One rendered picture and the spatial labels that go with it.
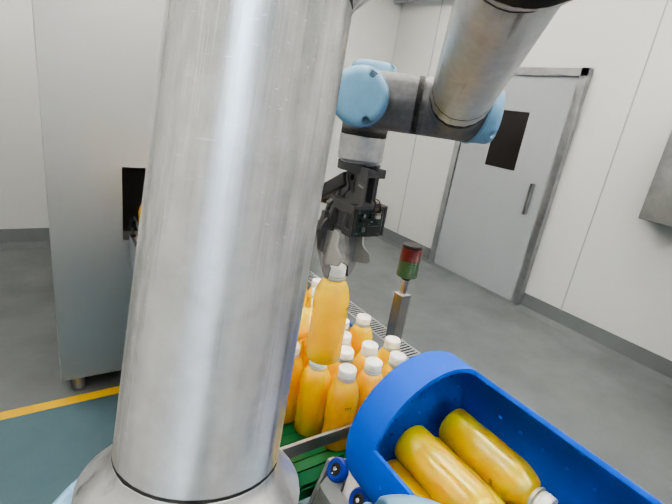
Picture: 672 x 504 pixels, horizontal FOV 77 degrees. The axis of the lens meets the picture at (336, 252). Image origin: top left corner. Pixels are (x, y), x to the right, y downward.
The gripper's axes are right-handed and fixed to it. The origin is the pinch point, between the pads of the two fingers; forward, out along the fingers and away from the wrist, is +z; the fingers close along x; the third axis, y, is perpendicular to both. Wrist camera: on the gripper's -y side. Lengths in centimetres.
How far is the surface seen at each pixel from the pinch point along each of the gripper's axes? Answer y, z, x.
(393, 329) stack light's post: -25, 34, 44
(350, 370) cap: 0.8, 23.4, 7.1
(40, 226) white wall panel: -407, 115, -53
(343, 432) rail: 4.4, 36.0, 5.2
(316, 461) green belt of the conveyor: 3.2, 42.9, 0.3
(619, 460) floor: 2, 132, 210
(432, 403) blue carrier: 17.8, 21.2, 13.8
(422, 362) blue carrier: 19.2, 9.7, 6.6
